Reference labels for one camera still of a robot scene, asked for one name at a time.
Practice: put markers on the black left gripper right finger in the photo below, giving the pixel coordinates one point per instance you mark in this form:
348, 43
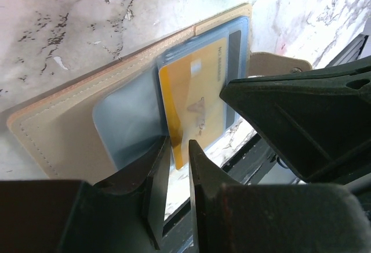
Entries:
231, 217

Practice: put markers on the gold credit card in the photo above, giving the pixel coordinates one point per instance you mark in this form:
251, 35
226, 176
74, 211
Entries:
190, 86

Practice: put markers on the beige card holder wallet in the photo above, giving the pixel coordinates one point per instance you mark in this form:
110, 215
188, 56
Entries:
58, 131

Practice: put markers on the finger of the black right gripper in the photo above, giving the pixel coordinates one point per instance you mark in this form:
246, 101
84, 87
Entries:
319, 125

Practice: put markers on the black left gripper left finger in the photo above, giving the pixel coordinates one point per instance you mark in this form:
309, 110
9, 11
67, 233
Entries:
123, 213

